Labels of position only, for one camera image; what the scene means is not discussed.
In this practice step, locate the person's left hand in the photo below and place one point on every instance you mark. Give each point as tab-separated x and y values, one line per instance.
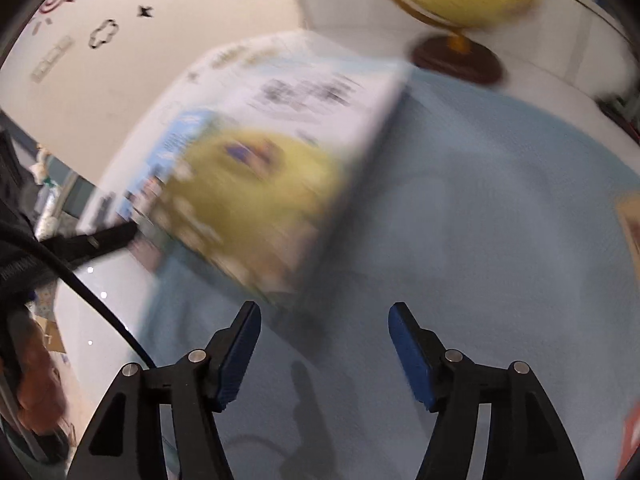
40	390

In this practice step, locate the light blue cartoon figures book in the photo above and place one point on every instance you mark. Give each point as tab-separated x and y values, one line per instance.
170	145

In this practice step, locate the round embroidered fan ornament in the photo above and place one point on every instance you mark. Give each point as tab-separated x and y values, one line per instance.
625	115

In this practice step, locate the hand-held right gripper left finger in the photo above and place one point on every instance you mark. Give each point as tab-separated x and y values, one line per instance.
242	355

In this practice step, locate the black star wall sticker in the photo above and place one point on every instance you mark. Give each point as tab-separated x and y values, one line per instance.
145	11

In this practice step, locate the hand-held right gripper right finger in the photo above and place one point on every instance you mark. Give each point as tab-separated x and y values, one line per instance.
410	355

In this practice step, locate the person's left forearm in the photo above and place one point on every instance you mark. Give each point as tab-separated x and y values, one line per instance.
30	460

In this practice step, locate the tan book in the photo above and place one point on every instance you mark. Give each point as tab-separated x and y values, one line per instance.
631	225

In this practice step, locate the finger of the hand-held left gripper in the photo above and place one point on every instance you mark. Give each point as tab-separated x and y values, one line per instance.
95	241

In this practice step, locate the white book with duck illustration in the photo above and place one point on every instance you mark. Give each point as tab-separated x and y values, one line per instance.
260	175

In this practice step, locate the white wall switch panel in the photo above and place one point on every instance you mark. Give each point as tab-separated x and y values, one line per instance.
50	59

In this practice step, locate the light blue textured mat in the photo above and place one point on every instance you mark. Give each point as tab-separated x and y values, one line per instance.
475	210

